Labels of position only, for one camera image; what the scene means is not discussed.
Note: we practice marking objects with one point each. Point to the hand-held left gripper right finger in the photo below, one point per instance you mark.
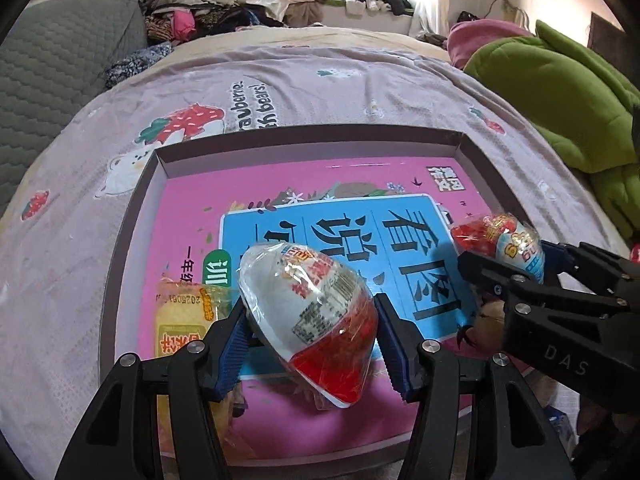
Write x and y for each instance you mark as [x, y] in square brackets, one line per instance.
[395, 357]

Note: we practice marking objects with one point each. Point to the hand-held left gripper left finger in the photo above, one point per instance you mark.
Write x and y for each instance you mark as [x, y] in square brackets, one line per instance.
[229, 360]

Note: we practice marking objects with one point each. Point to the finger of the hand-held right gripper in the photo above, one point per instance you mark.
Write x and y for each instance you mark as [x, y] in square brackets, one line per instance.
[552, 257]
[487, 275]

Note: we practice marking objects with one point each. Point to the blue toy egg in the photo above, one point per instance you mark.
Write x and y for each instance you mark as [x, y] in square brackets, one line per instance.
[505, 240]

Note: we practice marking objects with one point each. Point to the yellow snack packet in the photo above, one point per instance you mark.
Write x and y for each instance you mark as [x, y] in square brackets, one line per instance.
[182, 320]

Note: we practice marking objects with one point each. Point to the blue snack packet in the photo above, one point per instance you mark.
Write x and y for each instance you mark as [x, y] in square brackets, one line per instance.
[557, 420]

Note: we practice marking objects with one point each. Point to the red toy egg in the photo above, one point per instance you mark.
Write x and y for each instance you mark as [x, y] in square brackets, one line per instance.
[310, 320]

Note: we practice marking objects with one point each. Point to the grey shallow cardboard box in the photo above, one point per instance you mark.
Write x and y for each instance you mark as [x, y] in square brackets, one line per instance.
[300, 157]

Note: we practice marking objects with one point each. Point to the person's right hand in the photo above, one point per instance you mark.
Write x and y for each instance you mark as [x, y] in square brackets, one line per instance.
[595, 417]

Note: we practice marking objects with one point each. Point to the red white snack packet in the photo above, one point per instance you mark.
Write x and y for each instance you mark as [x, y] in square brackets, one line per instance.
[635, 253]

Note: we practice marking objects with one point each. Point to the pink picture book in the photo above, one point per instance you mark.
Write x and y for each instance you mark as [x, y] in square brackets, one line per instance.
[200, 210]

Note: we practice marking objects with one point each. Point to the green blanket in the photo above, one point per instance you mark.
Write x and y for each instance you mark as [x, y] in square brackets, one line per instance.
[550, 90]

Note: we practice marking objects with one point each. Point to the purple printed blanket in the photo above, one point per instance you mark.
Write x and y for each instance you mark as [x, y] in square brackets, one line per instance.
[75, 260]

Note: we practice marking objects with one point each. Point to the pink cloth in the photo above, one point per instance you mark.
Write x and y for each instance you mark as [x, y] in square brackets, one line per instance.
[470, 40]

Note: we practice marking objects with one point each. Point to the white window bench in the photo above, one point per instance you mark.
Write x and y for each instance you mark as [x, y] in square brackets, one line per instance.
[370, 22]

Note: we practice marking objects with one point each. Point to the dark floral cloth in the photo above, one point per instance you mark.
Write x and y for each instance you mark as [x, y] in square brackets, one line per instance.
[135, 62]

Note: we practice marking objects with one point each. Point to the grey quilted headboard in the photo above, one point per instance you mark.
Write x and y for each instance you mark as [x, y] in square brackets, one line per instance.
[50, 60]

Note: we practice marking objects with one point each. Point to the pile of clothes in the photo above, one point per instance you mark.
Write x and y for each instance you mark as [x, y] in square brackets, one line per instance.
[200, 5]

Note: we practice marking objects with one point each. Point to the dark picture frame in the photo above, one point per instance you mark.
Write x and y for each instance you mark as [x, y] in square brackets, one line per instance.
[607, 35]

